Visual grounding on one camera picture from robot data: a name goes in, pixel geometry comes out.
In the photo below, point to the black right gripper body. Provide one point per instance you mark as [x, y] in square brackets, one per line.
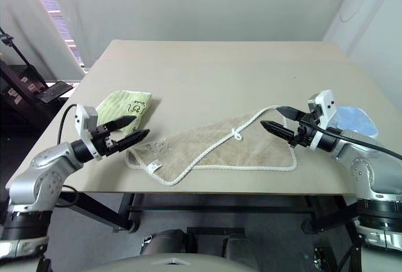
[306, 133]

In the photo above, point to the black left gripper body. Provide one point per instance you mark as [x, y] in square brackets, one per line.
[105, 140]

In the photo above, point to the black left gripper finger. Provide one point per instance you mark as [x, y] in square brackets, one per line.
[122, 122]
[135, 138]

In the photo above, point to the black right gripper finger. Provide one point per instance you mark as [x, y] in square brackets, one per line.
[293, 113]
[279, 130]

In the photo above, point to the beige towel with white edging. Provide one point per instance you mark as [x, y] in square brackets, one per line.
[220, 146]

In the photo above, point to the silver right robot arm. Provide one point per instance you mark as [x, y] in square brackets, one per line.
[355, 149]

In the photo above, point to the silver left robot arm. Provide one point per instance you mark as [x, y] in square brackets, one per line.
[53, 159]

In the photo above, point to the green striped cloth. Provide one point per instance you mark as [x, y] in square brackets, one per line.
[116, 102]

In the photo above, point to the blue cloth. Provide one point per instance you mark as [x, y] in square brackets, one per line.
[355, 119]

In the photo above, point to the black tablet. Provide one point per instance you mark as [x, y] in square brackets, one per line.
[55, 91]

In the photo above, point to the dark wooden cabinet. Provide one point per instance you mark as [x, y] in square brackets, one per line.
[12, 96]

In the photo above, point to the window blind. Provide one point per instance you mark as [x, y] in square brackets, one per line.
[59, 17]

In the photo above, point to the black floor device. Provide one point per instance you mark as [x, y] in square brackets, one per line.
[325, 259]

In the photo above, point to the grey robot torso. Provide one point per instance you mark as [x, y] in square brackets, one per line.
[169, 264]

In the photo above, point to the black tripod stand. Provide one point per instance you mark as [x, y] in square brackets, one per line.
[7, 39]

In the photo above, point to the white curtain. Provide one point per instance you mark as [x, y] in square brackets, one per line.
[19, 8]

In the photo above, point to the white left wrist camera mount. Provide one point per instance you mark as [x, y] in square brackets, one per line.
[81, 121]

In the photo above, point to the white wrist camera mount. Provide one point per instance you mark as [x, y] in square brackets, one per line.
[81, 121]
[328, 105]

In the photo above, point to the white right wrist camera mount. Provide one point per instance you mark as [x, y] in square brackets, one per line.
[328, 105]

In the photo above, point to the black metal table frame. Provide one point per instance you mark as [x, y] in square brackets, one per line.
[220, 209]

